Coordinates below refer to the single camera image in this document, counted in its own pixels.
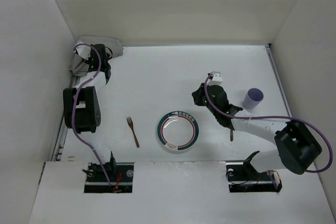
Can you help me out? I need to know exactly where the grey cloth napkin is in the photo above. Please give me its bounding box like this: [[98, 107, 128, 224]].
[[69, 36, 123, 77]]

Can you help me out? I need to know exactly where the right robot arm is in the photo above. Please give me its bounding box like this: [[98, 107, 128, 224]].
[[192, 83, 322, 175]]

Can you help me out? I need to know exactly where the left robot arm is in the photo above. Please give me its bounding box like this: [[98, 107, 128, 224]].
[[63, 42, 116, 182]]

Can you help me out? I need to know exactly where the lilac cup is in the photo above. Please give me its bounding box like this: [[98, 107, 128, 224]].
[[243, 88, 264, 110]]

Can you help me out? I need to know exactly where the white plate with coloured rim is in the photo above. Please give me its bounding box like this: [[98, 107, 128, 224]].
[[156, 111, 200, 153]]

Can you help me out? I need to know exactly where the brown wooden spoon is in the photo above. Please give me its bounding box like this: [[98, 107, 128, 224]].
[[229, 129, 235, 142]]

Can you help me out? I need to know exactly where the brown wooden fork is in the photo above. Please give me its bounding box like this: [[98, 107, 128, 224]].
[[127, 116, 140, 148]]

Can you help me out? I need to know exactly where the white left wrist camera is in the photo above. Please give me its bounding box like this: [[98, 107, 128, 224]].
[[74, 40, 91, 60]]

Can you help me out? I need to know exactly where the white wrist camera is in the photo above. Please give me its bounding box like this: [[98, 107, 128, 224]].
[[208, 71, 223, 86], [74, 40, 91, 60]]

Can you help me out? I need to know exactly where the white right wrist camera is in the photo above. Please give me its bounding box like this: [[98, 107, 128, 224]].
[[208, 71, 223, 86]]

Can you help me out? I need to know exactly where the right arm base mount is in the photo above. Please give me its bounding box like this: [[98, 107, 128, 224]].
[[225, 151, 282, 193]]

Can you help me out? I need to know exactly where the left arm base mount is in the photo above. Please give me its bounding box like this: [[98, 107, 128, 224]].
[[82, 153, 134, 194]]

